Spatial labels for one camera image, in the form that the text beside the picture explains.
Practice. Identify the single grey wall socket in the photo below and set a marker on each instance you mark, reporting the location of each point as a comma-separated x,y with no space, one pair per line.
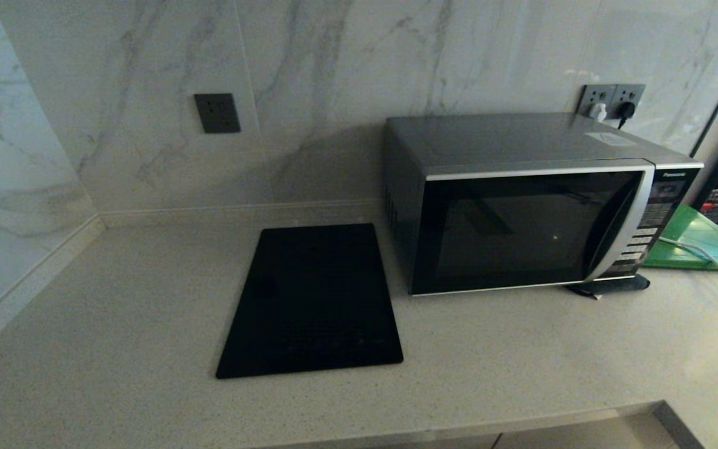
217,113

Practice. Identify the grey paired wall socket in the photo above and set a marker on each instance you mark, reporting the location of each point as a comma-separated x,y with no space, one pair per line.
594,93
631,92

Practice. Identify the green cutting board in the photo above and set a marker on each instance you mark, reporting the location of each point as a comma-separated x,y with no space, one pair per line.
708,232

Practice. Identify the black induction cooktop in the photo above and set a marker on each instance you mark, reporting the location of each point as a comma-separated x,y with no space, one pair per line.
315,299

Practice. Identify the black power plug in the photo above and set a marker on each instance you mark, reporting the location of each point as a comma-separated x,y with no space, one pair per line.
626,110

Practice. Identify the beige cabinet front panel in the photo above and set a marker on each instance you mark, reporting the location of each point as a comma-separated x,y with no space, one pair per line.
571,433

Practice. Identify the white power plug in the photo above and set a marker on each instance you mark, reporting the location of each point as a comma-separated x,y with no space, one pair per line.
598,113

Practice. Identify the silver black microwave oven body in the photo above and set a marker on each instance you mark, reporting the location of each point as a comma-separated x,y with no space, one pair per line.
508,140

